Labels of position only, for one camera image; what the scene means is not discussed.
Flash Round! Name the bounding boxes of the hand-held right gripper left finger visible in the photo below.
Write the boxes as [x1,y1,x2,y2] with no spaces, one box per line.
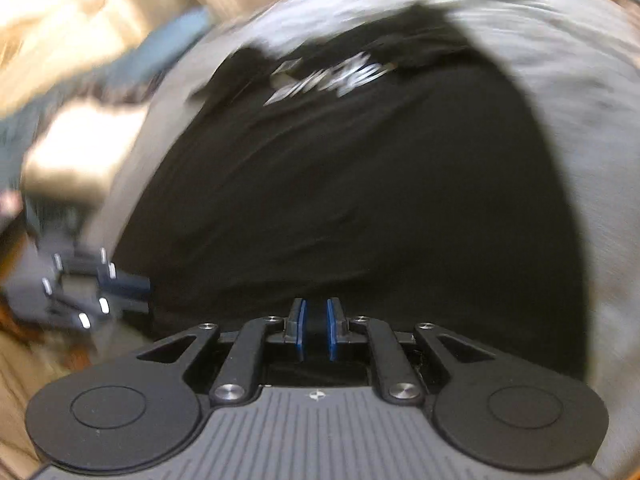
[115,299,308,406]

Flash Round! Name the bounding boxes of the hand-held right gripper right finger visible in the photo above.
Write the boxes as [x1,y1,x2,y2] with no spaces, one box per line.
[326,297,516,405]

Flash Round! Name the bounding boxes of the grey-blue blanket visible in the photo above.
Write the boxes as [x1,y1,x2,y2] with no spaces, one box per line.
[90,0,640,480]

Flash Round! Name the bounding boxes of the black t-shirt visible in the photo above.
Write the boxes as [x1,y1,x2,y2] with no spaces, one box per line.
[107,2,588,386]

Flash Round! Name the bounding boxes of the blue pillow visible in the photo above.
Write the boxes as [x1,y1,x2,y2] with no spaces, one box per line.
[97,7,213,106]

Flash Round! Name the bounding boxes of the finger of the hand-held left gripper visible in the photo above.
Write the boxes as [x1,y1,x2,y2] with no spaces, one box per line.
[52,247,151,297]
[42,280,151,332]

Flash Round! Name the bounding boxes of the white cloth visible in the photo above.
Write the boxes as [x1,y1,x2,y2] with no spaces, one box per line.
[22,105,148,203]

